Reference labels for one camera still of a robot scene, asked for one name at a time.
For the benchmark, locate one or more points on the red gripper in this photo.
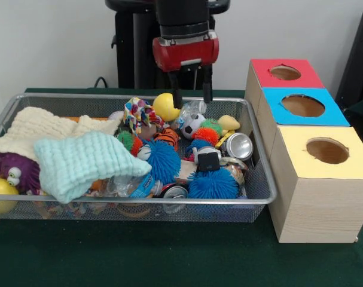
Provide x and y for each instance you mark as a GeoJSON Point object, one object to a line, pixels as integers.
{"type": "Point", "coordinates": [187, 53]}

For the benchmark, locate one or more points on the orange tiger striped plush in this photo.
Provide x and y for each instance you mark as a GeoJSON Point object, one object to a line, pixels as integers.
{"type": "Point", "coordinates": [169, 138]}

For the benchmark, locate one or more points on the colourful polka dot cloth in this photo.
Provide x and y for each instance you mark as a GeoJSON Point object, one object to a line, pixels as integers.
{"type": "Point", "coordinates": [139, 112]}

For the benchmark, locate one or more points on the mint green knitted cloth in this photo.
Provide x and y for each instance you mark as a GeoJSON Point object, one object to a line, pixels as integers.
{"type": "Point", "coordinates": [79, 164]}

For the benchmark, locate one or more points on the wooden box with three holes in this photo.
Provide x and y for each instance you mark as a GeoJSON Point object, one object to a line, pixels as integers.
{"type": "Point", "coordinates": [318, 209]}

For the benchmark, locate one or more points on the plain yellow ball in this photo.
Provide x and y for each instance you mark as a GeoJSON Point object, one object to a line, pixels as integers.
{"type": "Point", "coordinates": [164, 107]}

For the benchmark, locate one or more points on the small soccer ball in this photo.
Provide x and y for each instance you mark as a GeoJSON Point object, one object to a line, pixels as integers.
{"type": "Point", "coordinates": [193, 125]}

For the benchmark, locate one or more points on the silver crushed can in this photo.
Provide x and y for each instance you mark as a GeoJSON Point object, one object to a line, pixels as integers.
{"type": "Point", "coordinates": [238, 146]}

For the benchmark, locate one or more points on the blue spiky toy with eyes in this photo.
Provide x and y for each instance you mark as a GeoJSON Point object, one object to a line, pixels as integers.
{"type": "Point", "coordinates": [164, 163]}

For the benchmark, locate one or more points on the blue spiky ball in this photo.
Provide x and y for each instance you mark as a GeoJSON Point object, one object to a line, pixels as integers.
{"type": "Point", "coordinates": [214, 185]}

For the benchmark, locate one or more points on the cream knitted cloth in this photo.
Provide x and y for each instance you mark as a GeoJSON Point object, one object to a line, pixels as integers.
{"type": "Point", "coordinates": [40, 125]}

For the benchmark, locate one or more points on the dark green table cloth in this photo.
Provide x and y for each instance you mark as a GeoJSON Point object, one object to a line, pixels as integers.
{"type": "Point", "coordinates": [169, 254]}

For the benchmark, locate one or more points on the black chair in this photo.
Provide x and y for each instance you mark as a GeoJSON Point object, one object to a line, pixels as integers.
{"type": "Point", "coordinates": [357, 59]}

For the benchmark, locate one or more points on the purple spiky toy with eyes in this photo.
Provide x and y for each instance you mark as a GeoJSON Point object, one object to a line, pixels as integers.
{"type": "Point", "coordinates": [22, 170]}

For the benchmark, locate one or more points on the yellow smiley face ball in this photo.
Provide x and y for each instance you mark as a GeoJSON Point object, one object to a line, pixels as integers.
{"type": "Point", "coordinates": [1, 191]}

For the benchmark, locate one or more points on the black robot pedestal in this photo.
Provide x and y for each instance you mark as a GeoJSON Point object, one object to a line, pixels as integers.
{"type": "Point", "coordinates": [133, 45]}

